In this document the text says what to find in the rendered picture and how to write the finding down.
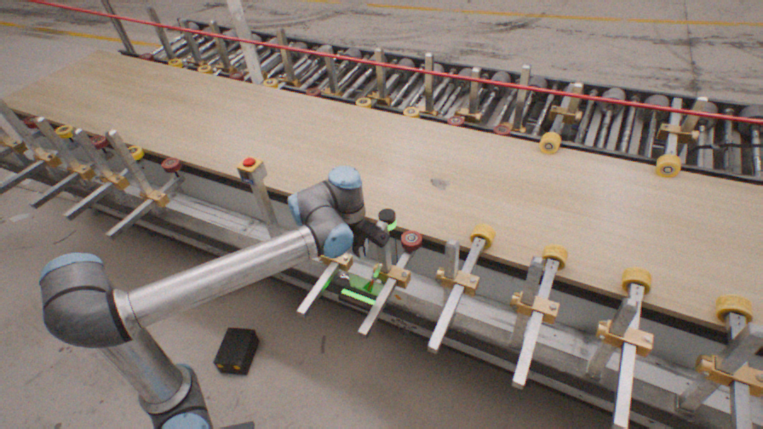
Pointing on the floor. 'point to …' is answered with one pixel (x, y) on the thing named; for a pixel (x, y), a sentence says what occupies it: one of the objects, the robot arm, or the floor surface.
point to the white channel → (245, 42)
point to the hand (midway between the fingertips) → (364, 257)
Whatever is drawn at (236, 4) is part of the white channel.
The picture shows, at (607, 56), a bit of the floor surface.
